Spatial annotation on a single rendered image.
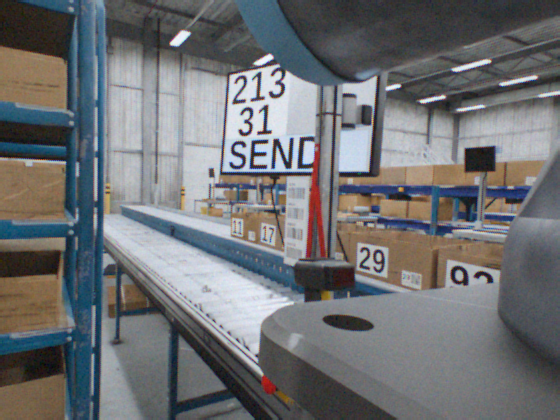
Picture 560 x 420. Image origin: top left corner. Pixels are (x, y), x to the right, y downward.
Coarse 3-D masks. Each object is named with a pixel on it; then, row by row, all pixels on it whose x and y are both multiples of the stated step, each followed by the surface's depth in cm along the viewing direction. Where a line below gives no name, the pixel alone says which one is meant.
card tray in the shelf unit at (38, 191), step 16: (0, 176) 68; (16, 176) 70; (32, 176) 71; (48, 176) 72; (0, 192) 69; (16, 192) 70; (32, 192) 71; (48, 192) 72; (0, 208) 69; (16, 208) 70; (32, 208) 71; (48, 208) 73
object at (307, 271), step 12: (300, 264) 72; (312, 264) 69; (324, 264) 67; (336, 264) 67; (348, 264) 67; (300, 276) 72; (312, 276) 68; (324, 276) 66; (336, 276) 65; (348, 276) 67; (312, 288) 70; (324, 288) 67; (336, 288) 65; (348, 288) 67; (312, 300) 71; (324, 300) 70
